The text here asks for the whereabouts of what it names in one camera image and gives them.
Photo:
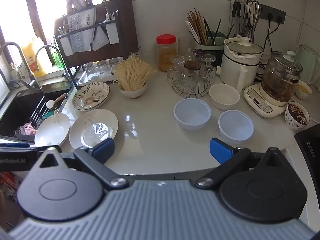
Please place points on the small patterned bowl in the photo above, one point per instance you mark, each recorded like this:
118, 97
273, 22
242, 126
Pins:
296, 117

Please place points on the clear drinking glass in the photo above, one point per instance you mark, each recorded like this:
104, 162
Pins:
91, 71
113, 65
102, 67

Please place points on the small yellow bowl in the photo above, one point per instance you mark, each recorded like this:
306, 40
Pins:
303, 90

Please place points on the pink scrubber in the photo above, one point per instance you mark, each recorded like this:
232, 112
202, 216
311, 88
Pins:
30, 129

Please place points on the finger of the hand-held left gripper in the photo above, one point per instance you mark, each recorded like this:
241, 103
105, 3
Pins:
15, 145

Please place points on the patterned steel cleaver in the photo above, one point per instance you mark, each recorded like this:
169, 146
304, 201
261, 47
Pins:
80, 32

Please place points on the cream kettle heating base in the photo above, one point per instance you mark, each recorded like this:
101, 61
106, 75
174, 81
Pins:
257, 100

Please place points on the black knife rack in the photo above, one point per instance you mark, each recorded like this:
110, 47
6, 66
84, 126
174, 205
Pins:
60, 33

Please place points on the black induction cooktop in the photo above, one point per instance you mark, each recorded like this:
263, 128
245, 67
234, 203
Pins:
308, 142

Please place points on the white leaf-print plate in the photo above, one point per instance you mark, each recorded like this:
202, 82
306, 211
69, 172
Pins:
93, 127
52, 130

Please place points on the pale green kettle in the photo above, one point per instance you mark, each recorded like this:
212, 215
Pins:
310, 60

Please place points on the green bottle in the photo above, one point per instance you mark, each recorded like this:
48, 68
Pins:
56, 57

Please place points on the bundle of wooden chopsticks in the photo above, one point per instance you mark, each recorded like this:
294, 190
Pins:
197, 27

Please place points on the black power strip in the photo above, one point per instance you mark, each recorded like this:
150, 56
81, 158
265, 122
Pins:
275, 13

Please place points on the wall hook rack with utensils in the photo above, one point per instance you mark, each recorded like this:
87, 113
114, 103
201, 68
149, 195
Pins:
246, 12

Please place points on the floral patterned plate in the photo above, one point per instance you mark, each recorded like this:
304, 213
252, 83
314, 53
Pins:
91, 96

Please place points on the brown-rimmed ceramic bowl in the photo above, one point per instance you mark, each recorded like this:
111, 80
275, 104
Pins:
132, 92

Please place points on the white electric cooker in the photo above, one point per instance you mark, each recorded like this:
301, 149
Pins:
240, 65

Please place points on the ribbed clear glass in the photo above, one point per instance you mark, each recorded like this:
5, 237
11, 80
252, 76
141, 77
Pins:
147, 52

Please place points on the green chopstick holder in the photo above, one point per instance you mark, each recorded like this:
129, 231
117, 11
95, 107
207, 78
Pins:
212, 46

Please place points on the translucent plastic bowl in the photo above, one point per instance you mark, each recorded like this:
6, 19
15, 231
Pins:
236, 127
192, 113

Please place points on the white ceramic bowl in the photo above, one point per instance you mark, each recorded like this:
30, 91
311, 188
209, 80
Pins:
224, 96

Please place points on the orange bottle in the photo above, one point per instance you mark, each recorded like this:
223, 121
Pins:
30, 52

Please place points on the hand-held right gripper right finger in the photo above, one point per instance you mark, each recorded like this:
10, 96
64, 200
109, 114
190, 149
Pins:
220, 150

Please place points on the tray of drinking glasses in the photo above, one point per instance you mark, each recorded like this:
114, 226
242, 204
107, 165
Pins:
86, 81

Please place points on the black kitchen sink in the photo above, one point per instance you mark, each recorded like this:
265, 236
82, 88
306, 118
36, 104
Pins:
17, 107

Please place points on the steel kitchen faucet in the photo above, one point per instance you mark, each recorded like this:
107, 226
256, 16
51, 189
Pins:
40, 52
27, 80

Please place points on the black sink drain rack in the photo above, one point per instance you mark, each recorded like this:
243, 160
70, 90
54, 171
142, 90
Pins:
40, 112

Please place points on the red-lidded plastic jar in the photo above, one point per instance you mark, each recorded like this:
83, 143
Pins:
166, 52

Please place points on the glass kettle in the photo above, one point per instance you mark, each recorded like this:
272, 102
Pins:
281, 77

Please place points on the dark wooden cutting board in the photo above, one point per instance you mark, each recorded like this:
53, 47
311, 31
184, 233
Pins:
127, 30

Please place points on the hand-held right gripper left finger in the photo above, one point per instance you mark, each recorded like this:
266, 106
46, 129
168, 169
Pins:
106, 146

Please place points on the white spoon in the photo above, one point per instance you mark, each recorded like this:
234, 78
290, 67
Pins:
50, 103

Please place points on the set of clear stemmed glasses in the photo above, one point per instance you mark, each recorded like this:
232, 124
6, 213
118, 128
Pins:
190, 70

